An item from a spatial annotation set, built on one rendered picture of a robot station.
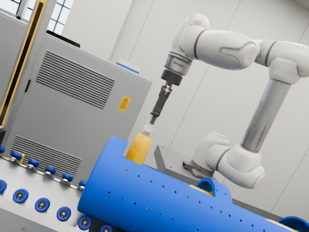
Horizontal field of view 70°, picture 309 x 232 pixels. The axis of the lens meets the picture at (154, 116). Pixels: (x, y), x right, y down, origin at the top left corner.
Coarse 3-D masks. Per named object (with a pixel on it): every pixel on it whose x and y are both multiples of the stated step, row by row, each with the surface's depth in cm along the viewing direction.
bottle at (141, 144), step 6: (144, 132) 82; (138, 138) 82; (144, 138) 81; (150, 138) 83; (132, 144) 83; (138, 144) 81; (144, 144) 81; (150, 144) 83; (132, 150) 82; (138, 150) 81; (144, 150) 82; (126, 156) 84; (132, 156) 82; (138, 156) 82; (144, 156) 83; (138, 162) 82
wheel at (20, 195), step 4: (16, 192) 71; (20, 192) 71; (24, 192) 71; (28, 192) 72; (12, 196) 70; (16, 196) 70; (20, 196) 70; (24, 196) 71; (28, 196) 72; (16, 200) 70; (20, 200) 70; (24, 200) 71
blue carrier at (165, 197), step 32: (128, 160) 71; (96, 192) 67; (128, 192) 67; (160, 192) 69; (192, 192) 72; (224, 192) 77; (128, 224) 69; (160, 224) 68; (192, 224) 68; (224, 224) 70; (256, 224) 72; (288, 224) 96
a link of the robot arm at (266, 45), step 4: (260, 40) 108; (264, 40) 107; (268, 40) 107; (272, 40) 107; (264, 44) 106; (268, 44) 105; (272, 44) 104; (264, 48) 106; (268, 48) 105; (260, 52) 106; (264, 52) 106; (268, 52) 105; (260, 56) 107; (264, 56) 106; (256, 60) 110; (260, 60) 108; (264, 60) 107; (260, 64) 112; (264, 64) 109
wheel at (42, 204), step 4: (40, 200) 72; (44, 200) 72; (48, 200) 72; (36, 204) 71; (40, 204) 71; (44, 204) 71; (48, 204) 72; (36, 208) 70; (40, 208) 71; (44, 208) 71; (48, 208) 72
